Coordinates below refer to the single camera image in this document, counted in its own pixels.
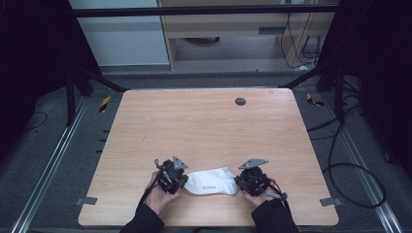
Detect person's right hand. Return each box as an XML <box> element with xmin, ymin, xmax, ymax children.
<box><xmin>242</xmin><ymin>189</ymin><xmax>277</xmax><ymax>209</ymax></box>

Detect aluminium floor rail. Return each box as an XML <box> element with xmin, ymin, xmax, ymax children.
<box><xmin>10</xmin><ymin>96</ymin><xmax>89</xmax><ymax>233</ymax></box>
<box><xmin>323</xmin><ymin>92</ymin><xmax>404</xmax><ymax>233</ymax></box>

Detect white sock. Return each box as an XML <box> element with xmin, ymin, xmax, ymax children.
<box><xmin>184</xmin><ymin>166</ymin><xmax>239</xmax><ymax>196</ymax></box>

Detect yellow black striped tape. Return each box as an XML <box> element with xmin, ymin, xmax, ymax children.
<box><xmin>305</xmin><ymin>92</ymin><xmax>326</xmax><ymax>108</ymax></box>
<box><xmin>98</xmin><ymin>95</ymin><xmax>112</xmax><ymax>114</ymax></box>

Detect black horizontal frame bar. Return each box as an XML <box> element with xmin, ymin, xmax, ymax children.
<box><xmin>72</xmin><ymin>4</ymin><xmax>340</xmax><ymax>18</ymax></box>

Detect thin black floor cable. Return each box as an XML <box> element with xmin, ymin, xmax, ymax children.
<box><xmin>24</xmin><ymin>111</ymin><xmax>50</xmax><ymax>131</ymax></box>

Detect person's left hand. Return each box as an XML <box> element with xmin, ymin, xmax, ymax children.
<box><xmin>143</xmin><ymin>170</ymin><xmax>182</xmax><ymax>216</ymax></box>

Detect black gripper cable grey plug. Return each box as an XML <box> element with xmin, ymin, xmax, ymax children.
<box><xmin>264</xmin><ymin>181</ymin><xmax>291</xmax><ymax>212</ymax></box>

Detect light wooden desk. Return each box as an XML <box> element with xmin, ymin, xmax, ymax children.
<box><xmin>156</xmin><ymin>0</ymin><xmax>338</xmax><ymax>71</ymax></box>

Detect black curtain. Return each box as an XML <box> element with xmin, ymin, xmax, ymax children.
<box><xmin>319</xmin><ymin>0</ymin><xmax>412</xmax><ymax>181</ymax></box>
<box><xmin>0</xmin><ymin>0</ymin><xmax>102</xmax><ymax>163</ymax></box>

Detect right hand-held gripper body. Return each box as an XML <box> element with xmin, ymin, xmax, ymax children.
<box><xmin>237</xmin><ymin>157</ymin><xmax>277</xmax><ymax>198</ymax></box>

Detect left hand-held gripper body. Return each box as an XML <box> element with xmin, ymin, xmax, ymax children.
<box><xmin>154</xmin><ymin>155</ymin><xmax>189</xmax><ymax>195</ymax></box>

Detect long black floor cable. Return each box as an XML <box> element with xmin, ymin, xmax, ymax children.
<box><xmin>306</xmin><ymin>93</ymin><xmax>387</xmax><ymax>210</ymax></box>

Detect grey tape piece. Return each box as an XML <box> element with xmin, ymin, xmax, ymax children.
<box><xmin>319</xmin><ymin>196</ymin><xmax>343</xmax><ymax>208</ymax></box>
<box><xmin>74</xmin><ymin>196</ymin><xmax>98</xmax><ymax>206</ymax></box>

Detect white cabinet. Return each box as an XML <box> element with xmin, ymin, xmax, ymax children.
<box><xmin>68</xmin><ymin>0</ymin><xmax>171</xmax><ymax>68</ymax></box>

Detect black hanging cables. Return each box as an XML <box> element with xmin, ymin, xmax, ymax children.
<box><xmin>279</xmin><ymin>12</ymin><xmax>323</xmax><ymax>71</ymax></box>

